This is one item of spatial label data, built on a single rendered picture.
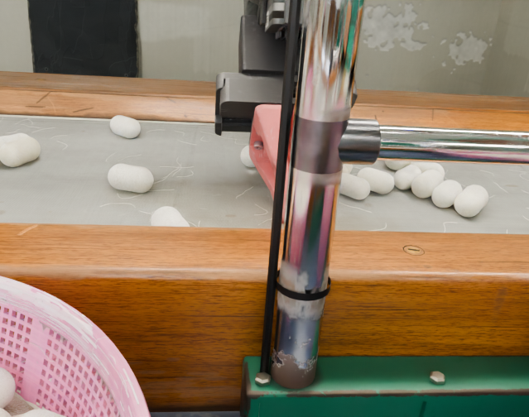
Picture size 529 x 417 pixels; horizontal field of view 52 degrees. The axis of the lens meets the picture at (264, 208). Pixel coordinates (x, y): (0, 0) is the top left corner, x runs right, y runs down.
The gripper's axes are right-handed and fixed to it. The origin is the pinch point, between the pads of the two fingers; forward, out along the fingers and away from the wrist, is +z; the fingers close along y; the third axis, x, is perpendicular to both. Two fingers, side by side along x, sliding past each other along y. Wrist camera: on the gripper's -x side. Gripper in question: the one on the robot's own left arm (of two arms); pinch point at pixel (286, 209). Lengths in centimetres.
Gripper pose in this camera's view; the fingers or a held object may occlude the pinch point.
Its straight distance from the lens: 38.1
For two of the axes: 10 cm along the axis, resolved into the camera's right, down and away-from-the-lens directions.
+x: -1.0, 4.0, 9.1
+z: 0.2, 9.2, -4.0
